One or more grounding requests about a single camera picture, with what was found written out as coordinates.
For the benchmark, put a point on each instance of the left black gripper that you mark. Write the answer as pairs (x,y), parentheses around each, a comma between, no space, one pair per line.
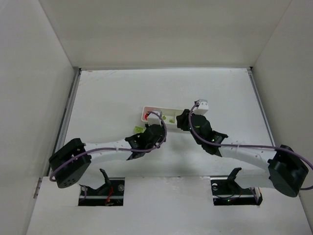
(151,128)

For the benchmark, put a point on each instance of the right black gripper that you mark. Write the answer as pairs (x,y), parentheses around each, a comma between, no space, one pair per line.
(184,120)

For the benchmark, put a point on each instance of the large green lego plate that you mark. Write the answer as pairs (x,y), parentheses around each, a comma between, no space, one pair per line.
(138,130)

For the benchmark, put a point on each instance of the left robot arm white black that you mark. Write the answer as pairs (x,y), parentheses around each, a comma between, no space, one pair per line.
(71,161)

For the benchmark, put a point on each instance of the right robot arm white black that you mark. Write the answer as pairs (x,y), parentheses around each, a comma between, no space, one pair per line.
(278,167)

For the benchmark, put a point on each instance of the white three-compartment tray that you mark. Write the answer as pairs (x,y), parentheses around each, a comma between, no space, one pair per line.
(169,116)

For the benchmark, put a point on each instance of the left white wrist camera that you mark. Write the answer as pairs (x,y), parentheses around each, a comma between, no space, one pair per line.
(154,117)

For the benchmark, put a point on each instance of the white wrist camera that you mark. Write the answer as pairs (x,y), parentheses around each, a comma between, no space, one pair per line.
(201,107)
(154,117)

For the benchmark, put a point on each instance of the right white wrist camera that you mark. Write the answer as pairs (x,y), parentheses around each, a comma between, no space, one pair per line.
(201,107)

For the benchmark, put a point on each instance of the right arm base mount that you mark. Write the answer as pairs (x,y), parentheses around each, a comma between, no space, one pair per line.
(226,192)

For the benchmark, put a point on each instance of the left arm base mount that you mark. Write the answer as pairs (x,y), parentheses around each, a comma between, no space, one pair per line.
(109,194)

